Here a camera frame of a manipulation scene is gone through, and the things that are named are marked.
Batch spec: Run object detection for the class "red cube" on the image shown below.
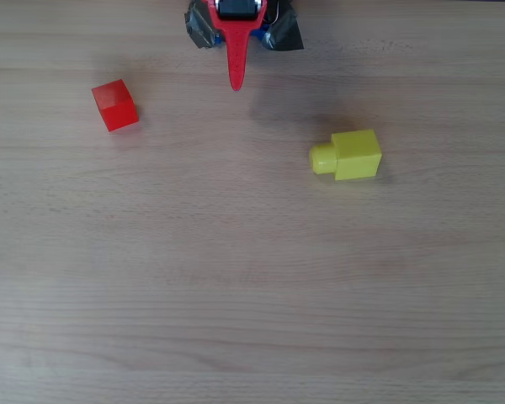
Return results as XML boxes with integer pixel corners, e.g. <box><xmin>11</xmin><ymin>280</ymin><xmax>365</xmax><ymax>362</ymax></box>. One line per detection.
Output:
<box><xmin>91</xmin><ymin>78</ymin><xmax>141</xmax><ymax>133</ymax></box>

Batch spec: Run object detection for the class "yellow block with round stud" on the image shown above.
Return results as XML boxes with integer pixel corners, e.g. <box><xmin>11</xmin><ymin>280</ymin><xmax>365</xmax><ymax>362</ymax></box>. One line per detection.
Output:
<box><xmin>309</xmin><ymin>128</ymin><xmax>383</xmax><ymax>183</ymax></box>

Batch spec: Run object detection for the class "grey duct tape patch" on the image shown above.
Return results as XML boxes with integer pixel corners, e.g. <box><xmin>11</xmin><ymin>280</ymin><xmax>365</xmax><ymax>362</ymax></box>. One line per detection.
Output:
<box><xmin>260</xmin><ymin>0</ymin><xmax>305</xmax><ymax>54</ymax></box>
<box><xmin>183</xmin><ymin>0</ymin><xmax>224</xmax><ymax>51</ymax></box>

